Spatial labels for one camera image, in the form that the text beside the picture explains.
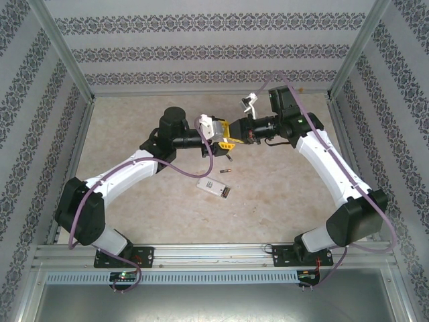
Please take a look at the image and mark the white remote with label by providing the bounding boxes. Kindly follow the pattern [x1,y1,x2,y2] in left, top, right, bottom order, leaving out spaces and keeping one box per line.
[196,176,232,201]

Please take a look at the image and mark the grey metal panel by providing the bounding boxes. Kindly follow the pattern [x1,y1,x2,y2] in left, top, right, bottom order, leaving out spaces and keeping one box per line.
[19,268,415,322]

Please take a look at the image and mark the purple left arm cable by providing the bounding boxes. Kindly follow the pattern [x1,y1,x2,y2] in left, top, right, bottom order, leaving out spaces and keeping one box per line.
[68,125,215,293]

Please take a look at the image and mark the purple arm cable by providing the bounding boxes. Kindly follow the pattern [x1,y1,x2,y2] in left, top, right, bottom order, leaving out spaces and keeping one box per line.
[256,70,398,289]
[68,125,215,293]

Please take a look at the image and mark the aluminium table edge rail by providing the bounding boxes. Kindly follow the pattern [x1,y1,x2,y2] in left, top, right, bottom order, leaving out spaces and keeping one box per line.
[326,97,382,242]
[46,99,97,245]
[90,87,333,99]

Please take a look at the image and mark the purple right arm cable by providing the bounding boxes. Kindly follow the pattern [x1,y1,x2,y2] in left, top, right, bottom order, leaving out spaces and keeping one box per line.
[256,70,398,289]

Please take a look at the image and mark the wide aluminium base rail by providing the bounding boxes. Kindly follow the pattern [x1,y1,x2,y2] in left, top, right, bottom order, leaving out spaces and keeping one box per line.
[32,243,397,270]

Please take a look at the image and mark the aluminium frame corner post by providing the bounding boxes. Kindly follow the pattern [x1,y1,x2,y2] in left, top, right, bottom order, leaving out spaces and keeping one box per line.
[28,0,98,103]
[327,0,392,101]

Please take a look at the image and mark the grey slotted cable duct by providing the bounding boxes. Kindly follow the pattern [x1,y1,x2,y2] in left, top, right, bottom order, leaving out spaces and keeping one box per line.
[45,270,300,286]

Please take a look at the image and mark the aluminium frame side rail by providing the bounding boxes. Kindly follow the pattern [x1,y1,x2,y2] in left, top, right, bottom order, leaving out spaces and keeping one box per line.
[8,264,46,322]
[385,264,422,322]

